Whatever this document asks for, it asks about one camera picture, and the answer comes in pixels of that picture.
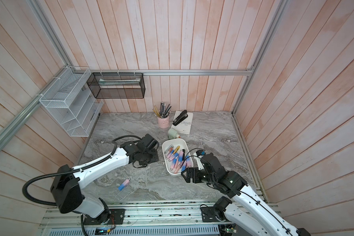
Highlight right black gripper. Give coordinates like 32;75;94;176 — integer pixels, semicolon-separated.
181;167;217;185

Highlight blue pink lipstick top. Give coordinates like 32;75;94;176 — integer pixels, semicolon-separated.
166;150;174;159

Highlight blue pink lipstick bottom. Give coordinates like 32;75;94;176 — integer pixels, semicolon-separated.
118;179;130;191

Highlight pink lip gloss tube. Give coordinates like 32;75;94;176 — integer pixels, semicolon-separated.
175;162;183;174

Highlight white storage tray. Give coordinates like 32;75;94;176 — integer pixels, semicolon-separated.
162;138;195;176

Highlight gold glitter lipstick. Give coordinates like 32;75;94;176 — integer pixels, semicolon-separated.
173;146;180;154

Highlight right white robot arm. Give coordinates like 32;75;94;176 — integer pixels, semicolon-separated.
181;153;309;236

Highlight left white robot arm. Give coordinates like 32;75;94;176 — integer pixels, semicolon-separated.
50;134;159;224

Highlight green pencil sharpener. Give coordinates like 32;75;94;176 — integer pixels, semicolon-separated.
168;128;181;140

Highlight pink pen cup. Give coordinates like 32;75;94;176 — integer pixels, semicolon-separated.
157;116;170;129

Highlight pens in cup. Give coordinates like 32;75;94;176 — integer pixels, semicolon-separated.
152;102;172;119

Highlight white notebook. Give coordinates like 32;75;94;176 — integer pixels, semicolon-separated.
172;111;194;134

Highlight black stapler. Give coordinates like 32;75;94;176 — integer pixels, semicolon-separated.
173;110;188;126

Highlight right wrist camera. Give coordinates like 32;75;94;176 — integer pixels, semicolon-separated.
195;149;206;157

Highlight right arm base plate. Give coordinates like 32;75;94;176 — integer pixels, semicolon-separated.
200;204;226;222

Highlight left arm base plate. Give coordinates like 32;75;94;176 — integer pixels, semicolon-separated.
83;208;125;225

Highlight black mesh wall basket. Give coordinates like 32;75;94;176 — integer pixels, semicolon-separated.
87;72;146;99

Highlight white wire mesh shelf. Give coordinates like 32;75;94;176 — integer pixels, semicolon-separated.
39;66;103;137

